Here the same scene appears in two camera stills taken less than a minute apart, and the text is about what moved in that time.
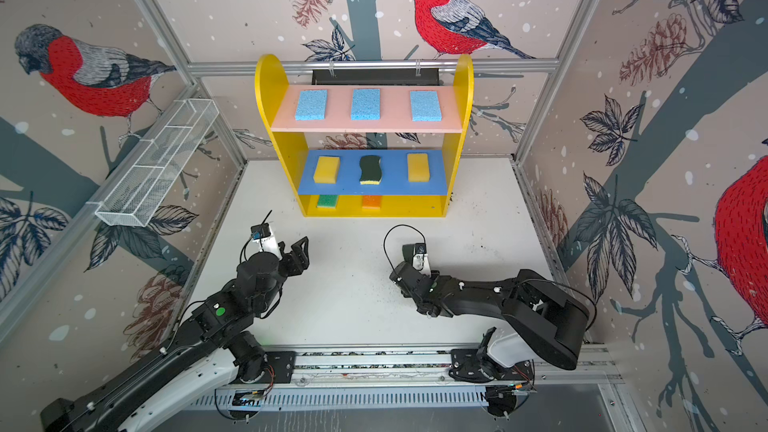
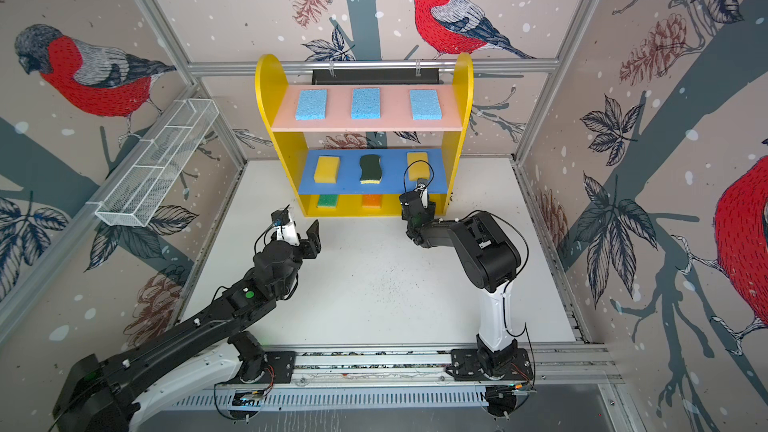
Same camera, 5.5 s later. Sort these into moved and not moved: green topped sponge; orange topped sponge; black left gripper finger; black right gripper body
Moved: black left gripper finger; black right gripper body
Not moved: orange topped sponge; green topped sponge
